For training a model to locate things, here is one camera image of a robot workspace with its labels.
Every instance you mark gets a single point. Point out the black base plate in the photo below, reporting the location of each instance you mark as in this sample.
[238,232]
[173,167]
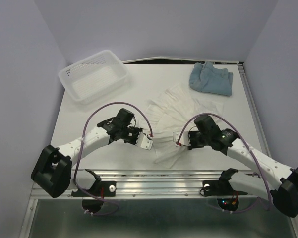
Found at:
[101,191]
[228,198]

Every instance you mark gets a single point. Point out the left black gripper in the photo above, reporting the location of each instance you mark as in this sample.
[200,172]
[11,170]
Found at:
[137,131]

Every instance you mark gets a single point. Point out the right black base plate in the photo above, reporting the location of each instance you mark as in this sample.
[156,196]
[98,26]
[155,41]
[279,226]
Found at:
[228,198]

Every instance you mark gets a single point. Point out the white plastic basket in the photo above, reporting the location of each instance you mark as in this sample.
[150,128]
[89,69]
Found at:
[93,77]

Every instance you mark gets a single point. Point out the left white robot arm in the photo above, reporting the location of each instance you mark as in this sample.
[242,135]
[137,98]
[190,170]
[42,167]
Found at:
[57,167]

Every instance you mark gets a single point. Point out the light blue denim skirt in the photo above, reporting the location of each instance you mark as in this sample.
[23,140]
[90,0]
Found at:
[205,78]

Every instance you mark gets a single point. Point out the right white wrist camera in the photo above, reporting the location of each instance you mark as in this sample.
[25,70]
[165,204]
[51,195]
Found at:
[181,139]

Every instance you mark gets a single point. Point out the white skirt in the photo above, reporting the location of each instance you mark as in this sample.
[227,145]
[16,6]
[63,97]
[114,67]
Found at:
[168,113]

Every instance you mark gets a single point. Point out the aluminium frame rail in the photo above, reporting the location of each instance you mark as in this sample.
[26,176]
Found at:
[156,203]

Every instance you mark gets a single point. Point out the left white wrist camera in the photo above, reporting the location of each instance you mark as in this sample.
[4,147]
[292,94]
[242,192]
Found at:
[144,141]

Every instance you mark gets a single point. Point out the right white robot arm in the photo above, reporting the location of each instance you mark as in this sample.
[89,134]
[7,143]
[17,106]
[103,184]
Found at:
[273,181]

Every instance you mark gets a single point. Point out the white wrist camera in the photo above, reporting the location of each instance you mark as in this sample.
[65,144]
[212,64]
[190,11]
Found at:
[181,139]
[144,141]

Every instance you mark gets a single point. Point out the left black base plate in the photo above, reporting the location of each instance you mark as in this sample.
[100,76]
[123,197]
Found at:
[101,191]

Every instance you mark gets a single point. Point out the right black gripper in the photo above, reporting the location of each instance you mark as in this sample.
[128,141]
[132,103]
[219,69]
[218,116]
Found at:
[192,146]

